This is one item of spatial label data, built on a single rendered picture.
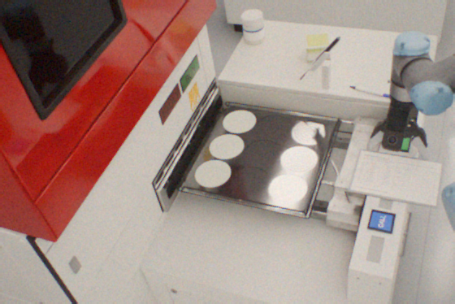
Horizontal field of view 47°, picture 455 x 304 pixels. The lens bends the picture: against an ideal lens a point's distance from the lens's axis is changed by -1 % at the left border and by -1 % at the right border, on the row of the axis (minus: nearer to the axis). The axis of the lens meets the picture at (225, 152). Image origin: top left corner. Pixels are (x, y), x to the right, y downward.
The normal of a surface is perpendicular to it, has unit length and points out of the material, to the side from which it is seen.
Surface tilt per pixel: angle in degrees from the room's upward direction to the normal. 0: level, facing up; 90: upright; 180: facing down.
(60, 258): 90
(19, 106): 90
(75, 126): 90
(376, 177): 0
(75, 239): 90
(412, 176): 0
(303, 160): 0
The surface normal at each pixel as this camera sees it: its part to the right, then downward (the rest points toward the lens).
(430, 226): -0.14, -0.69
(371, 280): -0.36, 0.70
